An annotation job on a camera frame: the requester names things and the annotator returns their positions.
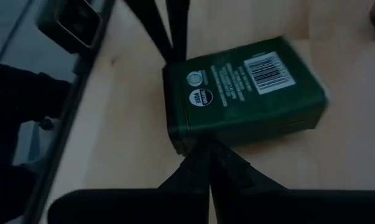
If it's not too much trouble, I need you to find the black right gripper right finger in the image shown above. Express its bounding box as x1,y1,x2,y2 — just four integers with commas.
208,139,288,200

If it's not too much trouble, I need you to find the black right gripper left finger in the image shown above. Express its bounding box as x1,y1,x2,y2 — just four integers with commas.
157,141,211,195

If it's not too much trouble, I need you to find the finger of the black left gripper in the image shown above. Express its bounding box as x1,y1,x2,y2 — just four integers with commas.
165,0,192,62
124,0,175,62

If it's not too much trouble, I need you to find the green black pepper tin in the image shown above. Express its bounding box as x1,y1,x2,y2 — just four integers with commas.
161,35,330,157

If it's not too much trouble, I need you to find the black table-level camera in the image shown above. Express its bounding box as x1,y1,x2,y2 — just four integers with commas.
36,0,103,55

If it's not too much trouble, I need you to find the black aluminium table frame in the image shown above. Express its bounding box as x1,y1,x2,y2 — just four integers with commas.
22,0,117,224

